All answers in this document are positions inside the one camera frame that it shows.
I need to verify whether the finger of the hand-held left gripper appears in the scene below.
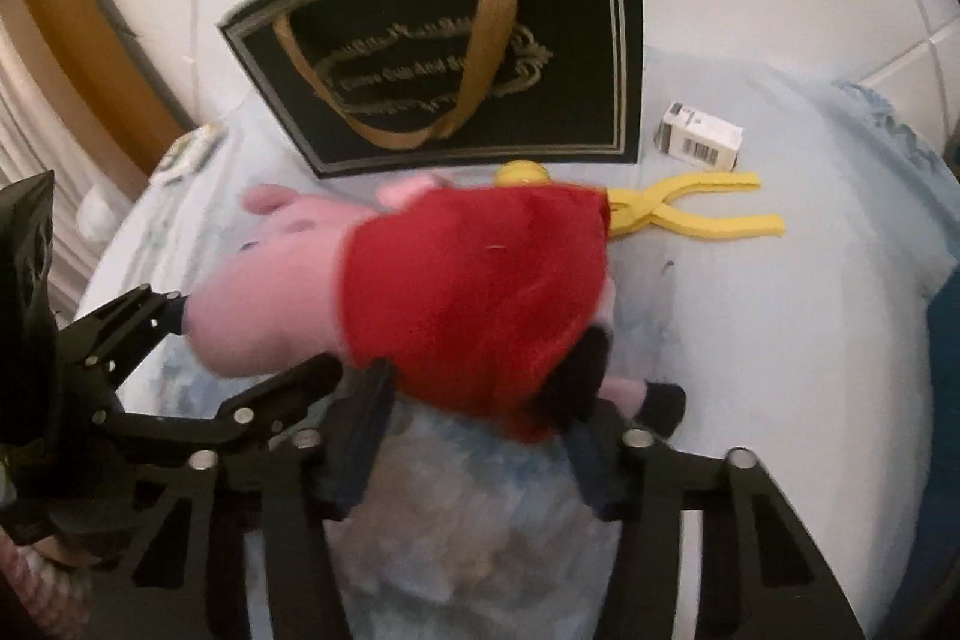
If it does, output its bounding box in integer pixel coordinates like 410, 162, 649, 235
56, 284, 188, 390
101, 353, 344, 462

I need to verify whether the white barcode box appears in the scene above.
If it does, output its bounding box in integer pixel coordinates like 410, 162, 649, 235
654, 101, 745, 172

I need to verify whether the black gift bag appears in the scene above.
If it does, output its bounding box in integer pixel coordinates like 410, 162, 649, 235
217, 0, 644, 180

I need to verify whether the blue storage bin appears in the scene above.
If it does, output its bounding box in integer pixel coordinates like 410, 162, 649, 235
926, 269, 960, 446

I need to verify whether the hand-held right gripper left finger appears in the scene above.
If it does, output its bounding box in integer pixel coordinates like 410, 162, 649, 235
131, 361, 398, 640

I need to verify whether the yellow plastic clamp toy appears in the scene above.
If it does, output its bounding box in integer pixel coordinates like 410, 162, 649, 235
499, 158, 786, 244

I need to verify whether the white pleated curtain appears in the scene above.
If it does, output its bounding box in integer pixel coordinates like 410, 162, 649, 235
0, 0, 128, 251

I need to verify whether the pink pig plush red dress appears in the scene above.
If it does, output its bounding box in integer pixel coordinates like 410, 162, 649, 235
184, 175, 687, 446

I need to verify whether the person's left forearm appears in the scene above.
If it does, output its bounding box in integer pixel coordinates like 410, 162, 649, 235
0, 531, 98, 640

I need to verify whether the wooden door frame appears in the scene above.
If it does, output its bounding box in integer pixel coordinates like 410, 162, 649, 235
11, 0, 196, 191

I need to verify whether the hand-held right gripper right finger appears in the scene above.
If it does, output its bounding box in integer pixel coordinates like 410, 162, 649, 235
566, 404, 871, 640

